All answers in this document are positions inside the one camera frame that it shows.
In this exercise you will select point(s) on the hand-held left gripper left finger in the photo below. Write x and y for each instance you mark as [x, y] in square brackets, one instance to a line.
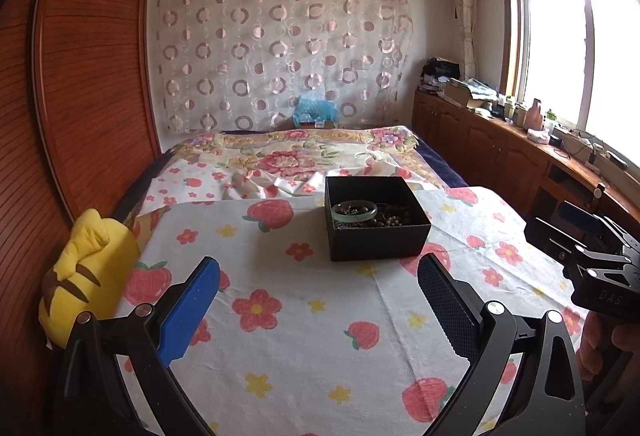
[192, 306]

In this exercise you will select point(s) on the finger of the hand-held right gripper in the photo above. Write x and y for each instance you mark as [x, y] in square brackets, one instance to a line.
[580, 213]
[555, 236]

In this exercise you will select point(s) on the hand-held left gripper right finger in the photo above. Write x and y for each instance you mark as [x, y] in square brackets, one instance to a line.
[445, 301]

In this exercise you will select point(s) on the black jewelry box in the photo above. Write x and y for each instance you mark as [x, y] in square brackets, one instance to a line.
[380, 243]

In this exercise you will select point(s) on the pale green jade bangle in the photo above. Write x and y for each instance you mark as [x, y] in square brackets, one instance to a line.
[355, 216]

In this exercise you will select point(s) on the person's right hand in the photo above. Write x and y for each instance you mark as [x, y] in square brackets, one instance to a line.
[595, 346]

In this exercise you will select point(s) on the white power strip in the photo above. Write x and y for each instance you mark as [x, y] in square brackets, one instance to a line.
[580, 148]

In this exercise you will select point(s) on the small black device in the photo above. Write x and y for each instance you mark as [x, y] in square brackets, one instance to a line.
[617, 160]

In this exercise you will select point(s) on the white tissue pack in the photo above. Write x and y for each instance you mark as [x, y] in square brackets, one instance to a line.
[538, 136]

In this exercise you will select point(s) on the green capped bottle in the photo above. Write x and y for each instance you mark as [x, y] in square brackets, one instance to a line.
[550, 122]

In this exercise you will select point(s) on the pink bottle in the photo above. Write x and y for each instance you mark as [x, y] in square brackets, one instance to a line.
[534, 116]

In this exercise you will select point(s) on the wooden cabinet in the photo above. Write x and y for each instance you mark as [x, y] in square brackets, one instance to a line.
[490, 146]

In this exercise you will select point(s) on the strawberry print bed sheet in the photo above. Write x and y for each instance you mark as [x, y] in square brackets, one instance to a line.
[300, 341]

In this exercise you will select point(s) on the yellow plush toy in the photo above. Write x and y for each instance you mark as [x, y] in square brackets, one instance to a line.
[85, 266]

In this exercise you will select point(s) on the navy bed cover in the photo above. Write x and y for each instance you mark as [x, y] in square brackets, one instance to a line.
[440, 166]

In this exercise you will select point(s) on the floral blanket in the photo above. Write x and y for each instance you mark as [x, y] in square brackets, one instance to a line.
[280, 161]

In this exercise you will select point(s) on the wooden framed window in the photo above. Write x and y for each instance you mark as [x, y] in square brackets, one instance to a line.
[550, 41]

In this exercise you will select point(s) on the dark pile of bags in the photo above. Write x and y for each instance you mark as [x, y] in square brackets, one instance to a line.
[437, 73]

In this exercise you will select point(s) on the cardboard box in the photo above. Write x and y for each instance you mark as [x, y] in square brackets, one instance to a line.
[317, 123]

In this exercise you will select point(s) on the blue plastic bag on box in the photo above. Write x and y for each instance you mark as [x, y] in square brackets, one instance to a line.
[314, 108]

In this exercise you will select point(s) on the cream patterned window curtain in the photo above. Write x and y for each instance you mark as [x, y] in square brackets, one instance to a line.
[464, 6]

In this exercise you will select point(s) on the wooden wardrobe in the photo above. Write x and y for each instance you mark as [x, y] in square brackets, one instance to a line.
[90, 91]

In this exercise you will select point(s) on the circle patterned wall curtain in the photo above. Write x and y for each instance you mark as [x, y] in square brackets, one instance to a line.
[280, 51]

